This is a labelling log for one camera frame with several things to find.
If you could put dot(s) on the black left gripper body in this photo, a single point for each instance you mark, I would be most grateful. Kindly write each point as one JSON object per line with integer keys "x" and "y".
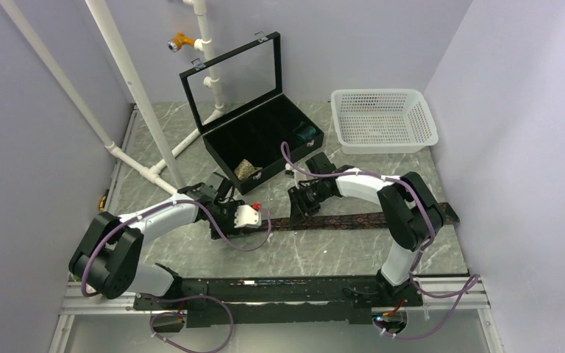
{"x": 221, "y": 223}

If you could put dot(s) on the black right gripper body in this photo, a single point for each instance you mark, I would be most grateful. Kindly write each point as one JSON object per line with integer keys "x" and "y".
{"x": 307, "y": 198}

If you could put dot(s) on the navy orange paisley tie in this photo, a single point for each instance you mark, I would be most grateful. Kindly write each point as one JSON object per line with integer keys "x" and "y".
{"x": 340, "y": 222}

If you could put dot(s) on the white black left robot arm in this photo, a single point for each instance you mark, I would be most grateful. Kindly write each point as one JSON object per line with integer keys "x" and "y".
{"x": 108, "y": 261}

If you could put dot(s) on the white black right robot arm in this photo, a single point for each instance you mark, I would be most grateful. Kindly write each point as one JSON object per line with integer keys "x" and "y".
{"x": 412, "y": 214}

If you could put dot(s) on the rolled gold tie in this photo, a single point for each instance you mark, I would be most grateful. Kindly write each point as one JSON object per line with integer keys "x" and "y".
{"x": 245, "y": 169}

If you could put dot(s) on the rolled teal tie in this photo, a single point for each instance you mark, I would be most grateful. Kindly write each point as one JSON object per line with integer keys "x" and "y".
{"x": 304, "y": 133}

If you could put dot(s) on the black tie storage box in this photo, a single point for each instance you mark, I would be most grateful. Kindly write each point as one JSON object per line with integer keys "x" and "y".
{"x": 257, "y": 116}

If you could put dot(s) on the white plastic mesh basket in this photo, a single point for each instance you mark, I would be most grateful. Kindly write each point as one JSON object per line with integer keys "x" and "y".
{"x": 382, "y": 121}

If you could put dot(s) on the orange webcam on pipe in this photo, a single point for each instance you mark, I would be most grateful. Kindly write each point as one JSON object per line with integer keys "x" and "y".
{"x": 178, "y": 41}

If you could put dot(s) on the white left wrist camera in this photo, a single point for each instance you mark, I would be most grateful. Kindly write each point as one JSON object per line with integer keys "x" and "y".
{"x": 247, "y": 217}

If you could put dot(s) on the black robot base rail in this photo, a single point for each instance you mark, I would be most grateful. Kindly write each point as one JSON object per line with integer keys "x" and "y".
{"x": 212, "y": 301}

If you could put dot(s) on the aluminium table frame rail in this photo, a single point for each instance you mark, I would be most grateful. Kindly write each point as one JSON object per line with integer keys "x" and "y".
{"x": 438, "y": 293}

